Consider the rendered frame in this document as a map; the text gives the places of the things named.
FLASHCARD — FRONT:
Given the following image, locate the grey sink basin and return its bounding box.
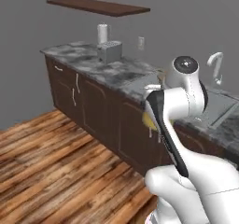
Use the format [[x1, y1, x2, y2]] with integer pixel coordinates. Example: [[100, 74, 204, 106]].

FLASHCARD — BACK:
[[204, 87, 239, 130]]

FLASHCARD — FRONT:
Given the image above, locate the dark brown wall shelf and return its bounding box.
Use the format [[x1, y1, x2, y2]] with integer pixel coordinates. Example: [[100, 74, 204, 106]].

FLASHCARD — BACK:
[[46, 0, 151, 18]]

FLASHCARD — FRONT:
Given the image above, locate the yellow rounded object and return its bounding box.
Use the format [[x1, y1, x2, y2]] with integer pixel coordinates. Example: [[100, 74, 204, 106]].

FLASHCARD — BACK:
[[142, 110, 159, 133]]

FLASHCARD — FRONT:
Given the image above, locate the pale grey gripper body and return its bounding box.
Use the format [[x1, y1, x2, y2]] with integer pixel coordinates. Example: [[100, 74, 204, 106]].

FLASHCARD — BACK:
[[143, 83, 162, 93]]

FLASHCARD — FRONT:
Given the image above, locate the dark brown drawer front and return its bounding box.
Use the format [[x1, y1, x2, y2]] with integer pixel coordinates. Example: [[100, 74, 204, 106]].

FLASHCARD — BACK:
[[46, 57, 77, 81]]

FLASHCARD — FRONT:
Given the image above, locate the silver toaster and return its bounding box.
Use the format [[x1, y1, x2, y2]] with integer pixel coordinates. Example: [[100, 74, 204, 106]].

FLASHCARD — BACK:
[[96, 40, 123, 64]]

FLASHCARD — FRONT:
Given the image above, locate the dark brown cupboard door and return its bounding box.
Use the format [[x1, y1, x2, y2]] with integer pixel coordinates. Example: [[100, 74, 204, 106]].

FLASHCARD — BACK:
[[50, 76, 79, 124], [118, 99, 150, 172], [77, 77, 110, 143]]

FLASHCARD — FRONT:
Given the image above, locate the white paper towel roll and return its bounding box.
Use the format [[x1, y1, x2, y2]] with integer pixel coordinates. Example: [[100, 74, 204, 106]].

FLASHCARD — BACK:
[[96, 22, 110, 46]]

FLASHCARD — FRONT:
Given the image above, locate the dark brown base cabinet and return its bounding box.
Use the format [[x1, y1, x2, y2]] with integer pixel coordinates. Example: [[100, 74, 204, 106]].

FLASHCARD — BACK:
[[44, 54, 239, 176]]

